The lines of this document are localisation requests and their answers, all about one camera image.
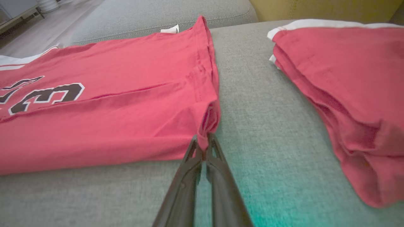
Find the white round container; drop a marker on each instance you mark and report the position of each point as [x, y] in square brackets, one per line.
[48, 4]

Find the grey sofa cushion with seam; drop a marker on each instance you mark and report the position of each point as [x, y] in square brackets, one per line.
[151, 15]

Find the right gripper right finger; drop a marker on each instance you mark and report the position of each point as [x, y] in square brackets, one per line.
[224, 195]

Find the grey fabric sofa seat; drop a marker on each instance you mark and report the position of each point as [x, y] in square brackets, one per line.
[265, 126]

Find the mustard yellow cushion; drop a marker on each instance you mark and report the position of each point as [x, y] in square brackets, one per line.
[315, 9]

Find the red white basketball jersey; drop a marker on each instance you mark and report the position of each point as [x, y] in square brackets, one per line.
[110, 119]

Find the grey low cabinet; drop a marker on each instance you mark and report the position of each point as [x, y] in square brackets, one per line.
[15, 12]

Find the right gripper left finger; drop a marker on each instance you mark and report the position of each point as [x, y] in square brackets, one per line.
[181, 192]

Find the red white Bulls shorts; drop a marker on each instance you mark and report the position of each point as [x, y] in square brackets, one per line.
[356, 88]

